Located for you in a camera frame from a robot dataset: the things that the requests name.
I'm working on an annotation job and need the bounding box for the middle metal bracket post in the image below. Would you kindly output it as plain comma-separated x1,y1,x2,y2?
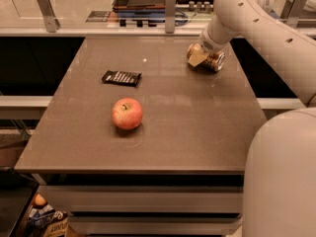
165,0,176,34

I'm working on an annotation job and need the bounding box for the metal bracket post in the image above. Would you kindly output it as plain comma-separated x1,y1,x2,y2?
280,0,307,28
165,0,176,34
37,0,60,33

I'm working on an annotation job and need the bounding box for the right metal bracket post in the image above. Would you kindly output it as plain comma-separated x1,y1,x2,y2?
280,0,307,28

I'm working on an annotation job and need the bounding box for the red apple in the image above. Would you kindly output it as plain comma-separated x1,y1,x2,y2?
112,98,143,130

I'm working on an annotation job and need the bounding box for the left metal bracket post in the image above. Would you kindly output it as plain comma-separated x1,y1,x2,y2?
37,0,60,33

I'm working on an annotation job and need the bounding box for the small orange fruit below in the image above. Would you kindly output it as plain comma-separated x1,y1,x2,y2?
34,194,47,206

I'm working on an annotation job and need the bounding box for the upper white drawer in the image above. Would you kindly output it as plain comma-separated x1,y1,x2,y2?
39,186,243,213

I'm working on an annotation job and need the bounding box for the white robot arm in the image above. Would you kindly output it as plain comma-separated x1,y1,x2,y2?
198,0,316,237

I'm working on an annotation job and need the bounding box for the black snack packet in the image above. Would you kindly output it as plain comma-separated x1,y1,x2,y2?
102,70,141,87

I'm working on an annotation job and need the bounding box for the orange soda can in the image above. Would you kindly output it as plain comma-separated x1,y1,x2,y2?
187,43,225,72

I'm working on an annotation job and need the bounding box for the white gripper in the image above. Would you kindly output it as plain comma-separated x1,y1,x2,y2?
188,23,231,67

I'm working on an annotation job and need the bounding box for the snack bag under table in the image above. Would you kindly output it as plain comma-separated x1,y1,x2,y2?
26,204,68,237

